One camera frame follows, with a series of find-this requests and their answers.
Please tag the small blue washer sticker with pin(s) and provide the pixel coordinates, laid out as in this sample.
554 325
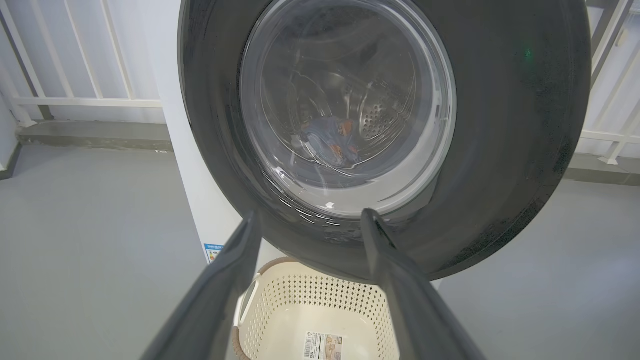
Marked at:
213 253

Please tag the white washing machine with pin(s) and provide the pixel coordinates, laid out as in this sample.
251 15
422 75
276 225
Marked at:
200 175

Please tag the dark grey glass washer door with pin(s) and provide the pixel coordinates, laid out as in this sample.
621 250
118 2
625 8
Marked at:
500 150

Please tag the blue garment with orange print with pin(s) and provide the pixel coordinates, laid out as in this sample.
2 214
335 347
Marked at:
332 140

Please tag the cream perforated laundry basket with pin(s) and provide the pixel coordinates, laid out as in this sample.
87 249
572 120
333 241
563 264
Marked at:
320 305

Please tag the paper label in basket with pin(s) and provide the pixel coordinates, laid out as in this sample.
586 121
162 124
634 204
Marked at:
322 346

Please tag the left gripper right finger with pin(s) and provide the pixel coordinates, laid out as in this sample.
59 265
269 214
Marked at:
415 310

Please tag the white metal railing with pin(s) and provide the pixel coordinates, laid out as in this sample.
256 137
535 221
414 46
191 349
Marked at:
607 136
85 102

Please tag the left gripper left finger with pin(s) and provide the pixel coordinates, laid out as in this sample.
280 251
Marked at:
215 310

